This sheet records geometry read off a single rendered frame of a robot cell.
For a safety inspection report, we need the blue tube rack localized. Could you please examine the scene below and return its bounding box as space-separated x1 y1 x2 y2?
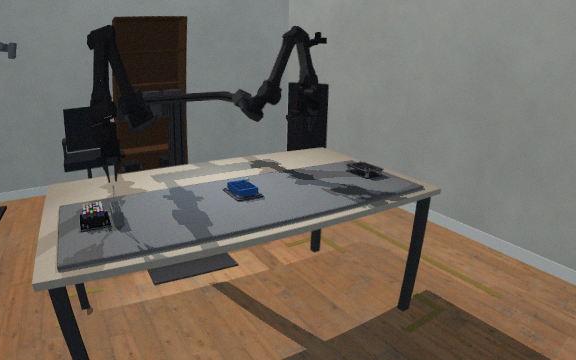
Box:
227 180 258 197

